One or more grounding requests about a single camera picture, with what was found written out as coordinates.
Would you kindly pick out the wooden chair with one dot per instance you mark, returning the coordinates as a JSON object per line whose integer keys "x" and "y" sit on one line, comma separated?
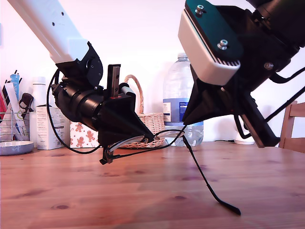
{"x": 293, "y": 143}

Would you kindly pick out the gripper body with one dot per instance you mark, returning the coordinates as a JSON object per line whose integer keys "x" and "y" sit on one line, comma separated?
{"x": 93, "y": 109}

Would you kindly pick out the blue sachet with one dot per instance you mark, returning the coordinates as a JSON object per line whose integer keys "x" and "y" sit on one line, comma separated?
{"x": 15, "y": 83}

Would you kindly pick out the white metal bottle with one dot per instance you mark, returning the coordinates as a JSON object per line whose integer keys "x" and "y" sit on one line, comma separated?
{"x": 40, "y": 93}

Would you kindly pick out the black white striped packet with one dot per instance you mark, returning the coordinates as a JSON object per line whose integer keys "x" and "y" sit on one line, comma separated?
{"x": 6, "y": 97}

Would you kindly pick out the white printed carton box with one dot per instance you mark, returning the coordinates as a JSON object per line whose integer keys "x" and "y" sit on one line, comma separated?
{"x": 45, "y": 128}

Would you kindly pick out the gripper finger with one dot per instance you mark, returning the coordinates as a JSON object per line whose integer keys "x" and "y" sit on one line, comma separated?
{"x": 124, "y": 109}
{"x": 112, "y": 131}
{"x": 221, "y": 107}
{"x": 199, "y": 95}

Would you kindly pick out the arm camera box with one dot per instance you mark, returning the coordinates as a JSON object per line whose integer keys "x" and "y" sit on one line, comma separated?
{"x": 207, "y": 59}
{"x": 127, "y": 90}

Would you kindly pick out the gingerbread print tissue box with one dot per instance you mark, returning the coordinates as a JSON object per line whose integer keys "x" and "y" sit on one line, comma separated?
{"x": 81, "y": 139}

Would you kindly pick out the black bottle opener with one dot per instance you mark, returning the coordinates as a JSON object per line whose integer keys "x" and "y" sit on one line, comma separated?
{"x": 26, "y": 99}

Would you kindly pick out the black-framed glasses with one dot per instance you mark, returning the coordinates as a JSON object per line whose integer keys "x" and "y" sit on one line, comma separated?
{"x": 228, "y": 207}

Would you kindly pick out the red packet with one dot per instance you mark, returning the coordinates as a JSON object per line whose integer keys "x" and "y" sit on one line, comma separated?
{"x": 2, "y": 102}

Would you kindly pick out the large clear water bottle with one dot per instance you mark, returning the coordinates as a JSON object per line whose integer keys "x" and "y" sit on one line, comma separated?
{"x": 174, "y": 95}

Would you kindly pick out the small white round camera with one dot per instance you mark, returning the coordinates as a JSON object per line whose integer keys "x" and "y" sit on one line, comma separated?
{"x": 245, "y": 142}

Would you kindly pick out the grey round plate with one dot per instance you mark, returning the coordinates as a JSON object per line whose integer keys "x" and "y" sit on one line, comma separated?
{"x": 14, "y": 148}

